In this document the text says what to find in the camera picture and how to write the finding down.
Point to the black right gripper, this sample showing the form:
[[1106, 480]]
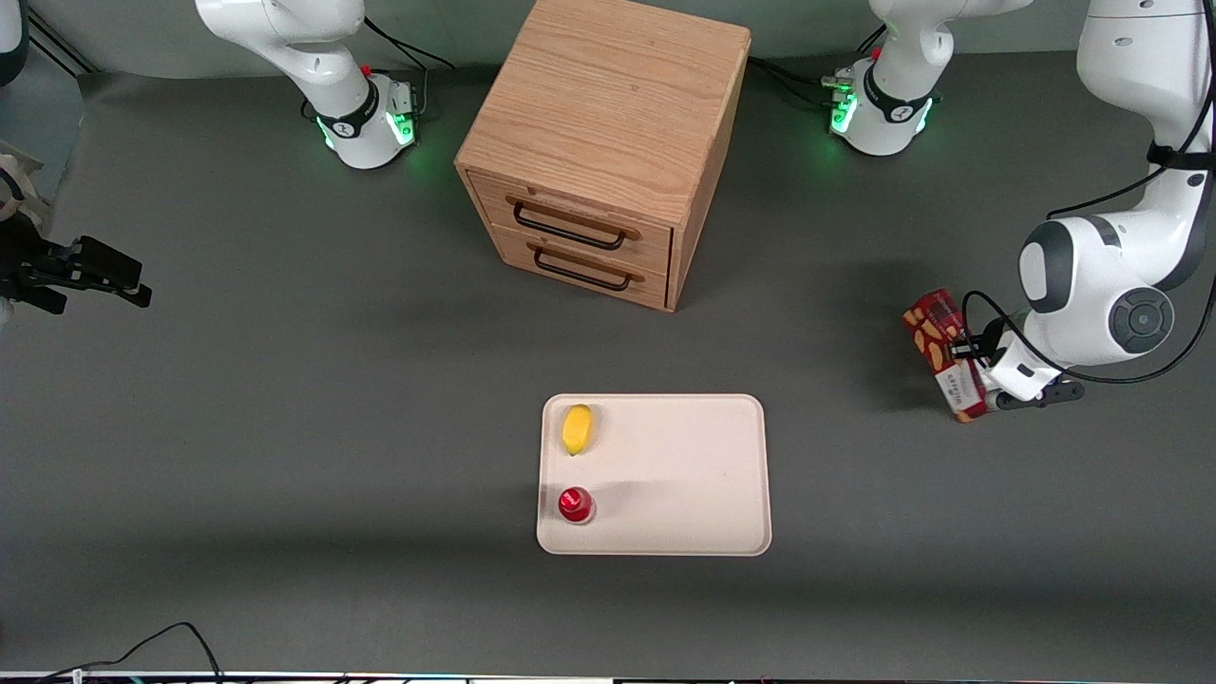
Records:
[[28, 263]]

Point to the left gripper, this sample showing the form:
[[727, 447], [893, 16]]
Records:
[[978, 348]]

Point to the red cookie box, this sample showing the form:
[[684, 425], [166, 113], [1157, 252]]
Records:
[[936, 332]]

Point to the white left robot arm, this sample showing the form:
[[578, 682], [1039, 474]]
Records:
[[1092, 285]]

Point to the beige plastic tray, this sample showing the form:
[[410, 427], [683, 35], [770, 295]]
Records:
[[684, 475]]

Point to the yellow lemon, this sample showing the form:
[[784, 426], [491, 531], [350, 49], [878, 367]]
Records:
[[577, 429]]

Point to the wooden drawer front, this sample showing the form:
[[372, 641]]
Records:
[[579, 271], [570, 220]]

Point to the wooden drawer cabinet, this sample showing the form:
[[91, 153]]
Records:
[[608, 104]]

